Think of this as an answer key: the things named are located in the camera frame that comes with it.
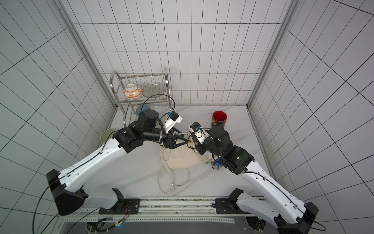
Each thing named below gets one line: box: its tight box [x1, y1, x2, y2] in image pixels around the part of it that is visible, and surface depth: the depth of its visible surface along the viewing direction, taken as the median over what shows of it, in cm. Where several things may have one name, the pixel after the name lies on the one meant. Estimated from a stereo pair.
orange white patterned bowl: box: [123, 83, 142, 98], surface depth 87 cm
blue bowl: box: [135, 104, 151, 116], surface depth 110 cm
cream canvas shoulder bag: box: [160, 132, 212, 170], surface depth 83 cm
